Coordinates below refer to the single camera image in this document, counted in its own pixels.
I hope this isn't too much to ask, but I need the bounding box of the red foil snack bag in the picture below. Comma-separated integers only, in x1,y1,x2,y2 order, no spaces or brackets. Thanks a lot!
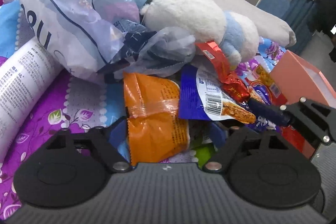
196,41,251,103

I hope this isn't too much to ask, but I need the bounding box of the blue snack bag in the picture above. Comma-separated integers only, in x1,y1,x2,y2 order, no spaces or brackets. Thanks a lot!
178,65,278,132

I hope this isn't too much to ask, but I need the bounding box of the orange snack bag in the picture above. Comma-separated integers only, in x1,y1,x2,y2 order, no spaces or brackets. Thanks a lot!
123,73,190,166

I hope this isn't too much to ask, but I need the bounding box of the pink cardboard box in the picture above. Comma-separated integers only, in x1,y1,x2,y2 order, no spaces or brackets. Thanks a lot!
269,50,336,159

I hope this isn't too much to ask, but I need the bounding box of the floral purple blue bedspread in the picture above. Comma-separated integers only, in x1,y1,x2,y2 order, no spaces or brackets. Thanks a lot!
1,0,125,220

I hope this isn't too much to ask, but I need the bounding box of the white and blue plush toy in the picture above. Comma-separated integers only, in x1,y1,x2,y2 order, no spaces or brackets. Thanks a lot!
135,0,259,67

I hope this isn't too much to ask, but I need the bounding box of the blue chair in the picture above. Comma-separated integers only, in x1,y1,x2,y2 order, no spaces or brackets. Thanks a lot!
257,0,317,55

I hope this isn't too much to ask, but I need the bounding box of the white cylindrical canister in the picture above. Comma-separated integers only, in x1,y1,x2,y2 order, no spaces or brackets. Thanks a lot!
0,38,62,163

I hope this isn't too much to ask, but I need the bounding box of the pale blue plastic bag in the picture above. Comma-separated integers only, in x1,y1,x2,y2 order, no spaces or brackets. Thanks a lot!
20,0,195,83

